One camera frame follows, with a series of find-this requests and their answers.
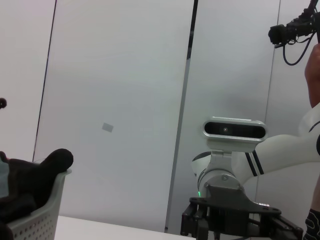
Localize teal towel black trim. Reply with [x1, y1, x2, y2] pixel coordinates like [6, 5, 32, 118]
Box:
[0, 159, 10, 199]

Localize black patterned shorts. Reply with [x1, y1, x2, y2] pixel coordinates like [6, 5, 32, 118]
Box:
[302, 208, 320, 240]

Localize black cloth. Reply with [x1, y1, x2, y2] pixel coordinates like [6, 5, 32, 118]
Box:
[0, 148, 75, 225]

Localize person forearm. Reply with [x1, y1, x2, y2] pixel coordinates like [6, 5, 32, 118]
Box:
[304, 41, 320, 109]

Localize grey-green perforated storage basket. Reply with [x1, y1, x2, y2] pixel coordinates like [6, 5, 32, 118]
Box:
[6, 168, 73, 240]

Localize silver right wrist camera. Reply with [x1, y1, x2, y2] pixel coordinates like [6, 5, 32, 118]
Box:
[201, 116, 269, 155]

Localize black video camera cable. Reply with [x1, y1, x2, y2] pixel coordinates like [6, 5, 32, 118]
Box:
[282, 34, 316, 66]

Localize black video camera on stand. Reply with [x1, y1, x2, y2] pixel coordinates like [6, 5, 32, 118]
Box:
[268, 0, 320, 49]

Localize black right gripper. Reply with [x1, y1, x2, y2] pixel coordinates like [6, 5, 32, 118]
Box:
[181, 183, 305, 240]

